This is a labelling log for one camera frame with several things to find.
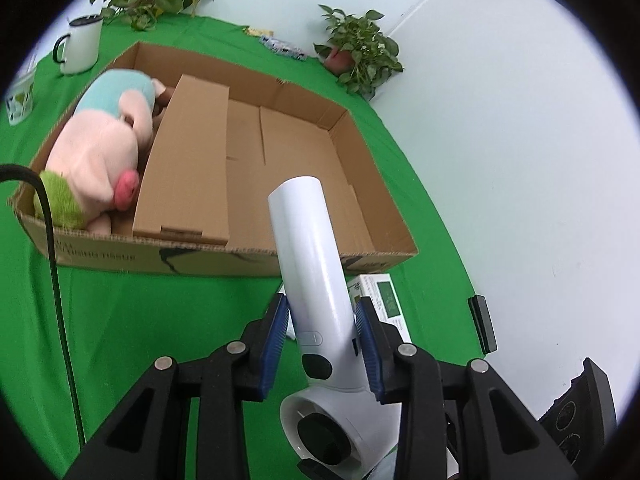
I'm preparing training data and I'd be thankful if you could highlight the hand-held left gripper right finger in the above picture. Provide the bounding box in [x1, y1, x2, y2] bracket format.
[352, 296, 581, 480]

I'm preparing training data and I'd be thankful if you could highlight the thick black cable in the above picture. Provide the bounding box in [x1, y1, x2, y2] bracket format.
[0, 164, 86, 453]

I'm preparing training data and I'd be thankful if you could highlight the white mug with black handle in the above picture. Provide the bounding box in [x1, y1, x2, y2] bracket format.
[52, 15, 104, 76]

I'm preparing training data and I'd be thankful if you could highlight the long brown cardboard box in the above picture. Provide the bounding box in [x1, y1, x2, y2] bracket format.
[131, 74, 232, 247]

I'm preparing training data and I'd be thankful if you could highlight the pink pig plush toy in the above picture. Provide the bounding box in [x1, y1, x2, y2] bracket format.
[32, 69, 173, 236]

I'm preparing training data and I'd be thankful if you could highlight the white and green medicine box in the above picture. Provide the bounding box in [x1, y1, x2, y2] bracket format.
[347, 274, 412, 343]

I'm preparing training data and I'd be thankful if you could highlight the white hair dryer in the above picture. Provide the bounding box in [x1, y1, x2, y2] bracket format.
[267, 176, 403, 480]

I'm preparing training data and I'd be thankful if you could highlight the colourful patterned packet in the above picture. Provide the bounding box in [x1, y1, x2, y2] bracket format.
[260, 35, 307, 61]

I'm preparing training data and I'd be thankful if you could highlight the large cardboard tray box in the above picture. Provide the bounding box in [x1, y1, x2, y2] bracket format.
[7, 41, 420, 277]

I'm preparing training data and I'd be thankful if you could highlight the green patterned paper cup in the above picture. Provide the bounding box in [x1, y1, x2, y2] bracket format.
[6, 67, 37, 127]

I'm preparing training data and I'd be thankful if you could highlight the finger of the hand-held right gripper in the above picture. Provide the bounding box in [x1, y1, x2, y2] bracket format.
[467, 295, 498, 354]

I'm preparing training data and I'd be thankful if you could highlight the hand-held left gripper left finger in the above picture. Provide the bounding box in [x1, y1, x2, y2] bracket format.
[62, 292, 291, 480]

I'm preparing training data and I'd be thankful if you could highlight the potted plant in red pot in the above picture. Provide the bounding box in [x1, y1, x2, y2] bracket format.
[314, 4, 405, 101]

